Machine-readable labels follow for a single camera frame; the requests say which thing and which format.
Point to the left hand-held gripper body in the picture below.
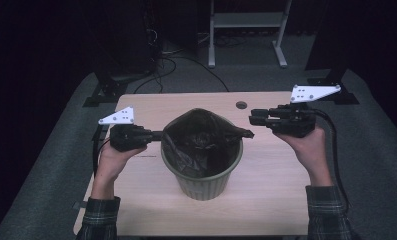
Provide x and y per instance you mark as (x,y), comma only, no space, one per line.
(129,138)

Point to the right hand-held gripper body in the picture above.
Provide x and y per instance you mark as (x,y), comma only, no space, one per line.
(292,120)

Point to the black plastic bag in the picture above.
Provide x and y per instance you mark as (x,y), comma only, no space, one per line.
(199,136)

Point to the green plastic bin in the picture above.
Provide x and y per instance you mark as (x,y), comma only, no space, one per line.
(202,188)

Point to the person's left hand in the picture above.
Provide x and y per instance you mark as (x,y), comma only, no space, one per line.
(111,163)

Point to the person's right hand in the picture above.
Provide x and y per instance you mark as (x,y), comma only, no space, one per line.
(311,150)

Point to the round table grommet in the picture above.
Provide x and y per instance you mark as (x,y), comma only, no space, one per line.
(241,105)

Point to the black stand base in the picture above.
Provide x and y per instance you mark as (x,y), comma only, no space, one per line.
(347,98)
(107,90)

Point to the grey tape strip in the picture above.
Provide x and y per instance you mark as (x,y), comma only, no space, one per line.
(79,205)

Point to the white metal stand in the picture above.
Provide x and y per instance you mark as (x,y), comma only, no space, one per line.
(247,20)

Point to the dark equipment cabinet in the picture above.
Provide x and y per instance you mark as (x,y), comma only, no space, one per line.
(132,36)

